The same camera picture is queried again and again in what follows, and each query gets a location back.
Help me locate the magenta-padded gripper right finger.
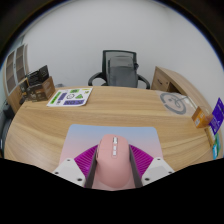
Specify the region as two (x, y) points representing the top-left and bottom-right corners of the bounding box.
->
(128, 144), (175, 187)

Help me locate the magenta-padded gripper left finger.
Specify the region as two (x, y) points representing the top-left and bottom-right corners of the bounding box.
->
(52, 144), (101, 189)

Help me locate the pink computer mouse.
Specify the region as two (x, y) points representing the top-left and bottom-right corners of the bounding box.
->
(95, 133), (134, 189)

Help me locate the blue-pink gradient mouse pad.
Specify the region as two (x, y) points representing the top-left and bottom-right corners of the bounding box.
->
(60, 124), (164, 168)

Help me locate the teal packet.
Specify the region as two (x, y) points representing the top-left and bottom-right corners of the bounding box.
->
(211, 132), (223, 160)

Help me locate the small orange box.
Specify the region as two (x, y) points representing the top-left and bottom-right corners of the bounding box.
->
(191, 105), (214, 129)

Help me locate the white sticker sheet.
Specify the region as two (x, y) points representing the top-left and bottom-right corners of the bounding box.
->
(46, 87), (94, 108)

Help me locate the black leather sofa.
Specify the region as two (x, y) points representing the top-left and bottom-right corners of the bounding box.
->
(0, 99), (15, 156)

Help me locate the purple box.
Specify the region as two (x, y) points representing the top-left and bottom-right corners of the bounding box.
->
(208, 97), (224, 136)

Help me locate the wide brown cardboard box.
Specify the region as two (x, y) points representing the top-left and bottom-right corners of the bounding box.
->
(26, 76), (56, 102)

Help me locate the wooden side desk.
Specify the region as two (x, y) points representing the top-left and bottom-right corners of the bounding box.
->
(150, 65), (214, 111)

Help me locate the tall brown cardboard box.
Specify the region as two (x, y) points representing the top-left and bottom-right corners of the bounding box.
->
(18, 78), (31, 102)

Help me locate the black cardboard box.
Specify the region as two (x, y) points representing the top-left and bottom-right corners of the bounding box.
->
(26, 65), (50, 86)

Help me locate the grey backpack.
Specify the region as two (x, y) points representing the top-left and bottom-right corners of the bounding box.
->
(106, 55), (139, 89)

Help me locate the black mesh office chair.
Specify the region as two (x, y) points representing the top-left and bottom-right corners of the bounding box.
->
(87, 49), (151, 90)

